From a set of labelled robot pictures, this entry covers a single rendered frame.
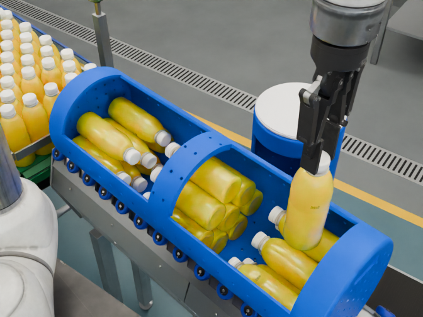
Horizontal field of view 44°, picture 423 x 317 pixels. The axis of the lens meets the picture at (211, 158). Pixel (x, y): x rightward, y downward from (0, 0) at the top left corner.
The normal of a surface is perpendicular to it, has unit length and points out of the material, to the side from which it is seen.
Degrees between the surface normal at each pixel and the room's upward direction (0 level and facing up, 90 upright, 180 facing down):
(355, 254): 5
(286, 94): 0
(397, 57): 0
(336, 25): 91
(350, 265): 16
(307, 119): 93
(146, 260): 70
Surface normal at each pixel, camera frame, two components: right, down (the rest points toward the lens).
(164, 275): -0.65, 0.22
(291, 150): -0.30, 0.65
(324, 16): -0.77, 0.44
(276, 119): 0.00, -0.73
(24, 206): 0.67, -0.29
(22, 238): 0.58, 0.25
